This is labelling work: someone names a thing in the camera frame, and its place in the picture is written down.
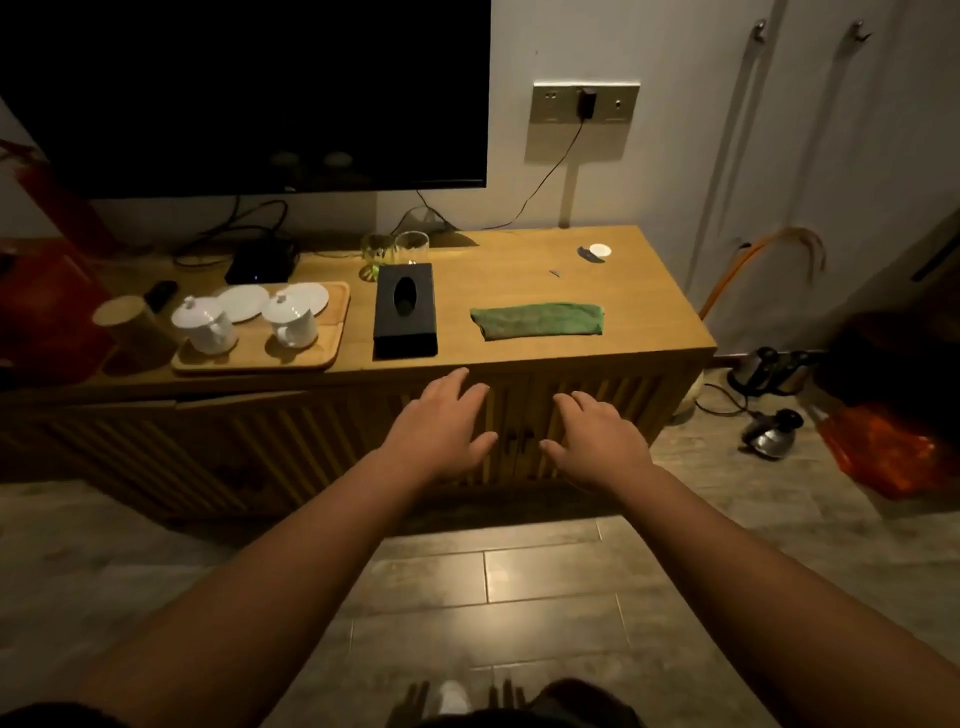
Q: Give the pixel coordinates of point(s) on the person's right hand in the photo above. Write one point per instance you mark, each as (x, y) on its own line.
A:
(607, 450)

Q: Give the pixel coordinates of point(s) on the person's left hand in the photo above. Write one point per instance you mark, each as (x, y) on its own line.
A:
(442, 435)

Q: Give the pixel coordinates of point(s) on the green cloth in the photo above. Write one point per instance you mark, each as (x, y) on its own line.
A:
(536, 321)

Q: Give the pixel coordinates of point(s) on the person's right forearm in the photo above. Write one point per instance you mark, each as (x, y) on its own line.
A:
(750, 585)

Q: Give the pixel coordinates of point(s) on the person's left forearm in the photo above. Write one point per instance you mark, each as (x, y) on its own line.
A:
(262, 600)

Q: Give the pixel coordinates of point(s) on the person's right leg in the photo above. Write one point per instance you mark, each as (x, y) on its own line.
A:
(577, 709)

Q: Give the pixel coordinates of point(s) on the person's left white shoe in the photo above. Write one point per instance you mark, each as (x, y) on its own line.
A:
(454, 697)

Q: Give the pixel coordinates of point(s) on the black tissue box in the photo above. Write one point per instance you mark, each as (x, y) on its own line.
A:
(405, 330)

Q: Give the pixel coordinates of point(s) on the steel kettle with black lid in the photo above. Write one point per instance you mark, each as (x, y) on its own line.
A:
(754, 367)
(772, 433)
(796, 367)

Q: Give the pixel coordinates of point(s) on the wooden slatted cabinet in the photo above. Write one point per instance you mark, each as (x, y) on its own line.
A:
(510, 277)

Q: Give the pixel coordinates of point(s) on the white lidded cup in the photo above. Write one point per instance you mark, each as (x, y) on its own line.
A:
(292, 322)
(206, 326)

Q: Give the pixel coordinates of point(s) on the clear glass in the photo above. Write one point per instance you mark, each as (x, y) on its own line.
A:
(412, 246)

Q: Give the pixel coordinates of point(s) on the white saucer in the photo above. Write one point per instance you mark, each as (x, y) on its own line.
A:
(311, 295)
(244, 300)

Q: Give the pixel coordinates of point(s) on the green tinted glass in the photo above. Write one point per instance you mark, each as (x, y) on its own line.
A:
(375, 251)

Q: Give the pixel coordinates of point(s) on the small white cap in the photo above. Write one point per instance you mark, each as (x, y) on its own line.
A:
(600, 250)

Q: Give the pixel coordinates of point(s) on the wooden tray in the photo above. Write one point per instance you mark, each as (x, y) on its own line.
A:
(255, 356)

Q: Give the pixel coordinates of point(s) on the black set-top box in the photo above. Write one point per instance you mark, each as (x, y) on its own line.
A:
(259, 262)

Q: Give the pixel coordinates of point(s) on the orange plastic bag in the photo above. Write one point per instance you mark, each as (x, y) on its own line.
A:
(877, 450)

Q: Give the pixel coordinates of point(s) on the dark bag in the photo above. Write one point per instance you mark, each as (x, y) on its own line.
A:
(900, 360)

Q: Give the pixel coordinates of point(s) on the black remote control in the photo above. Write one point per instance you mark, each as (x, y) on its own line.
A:
(160, 294)

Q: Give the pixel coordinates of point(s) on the wooden canister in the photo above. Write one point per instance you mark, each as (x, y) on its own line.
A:
(131, 330)

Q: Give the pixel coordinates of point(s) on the black charger plug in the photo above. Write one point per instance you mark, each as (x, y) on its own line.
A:
(586, 103)

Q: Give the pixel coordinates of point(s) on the black flat television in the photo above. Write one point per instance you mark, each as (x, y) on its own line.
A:
(262, 90)

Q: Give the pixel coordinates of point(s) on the red bag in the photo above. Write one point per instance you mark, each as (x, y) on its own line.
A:
(45, 315)

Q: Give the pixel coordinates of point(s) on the brass wall socket plate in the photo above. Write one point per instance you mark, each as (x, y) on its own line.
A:
(551, 105)

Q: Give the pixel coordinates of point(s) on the metal wall hook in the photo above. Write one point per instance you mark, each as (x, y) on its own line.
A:
(859, 30)
(759, 30)

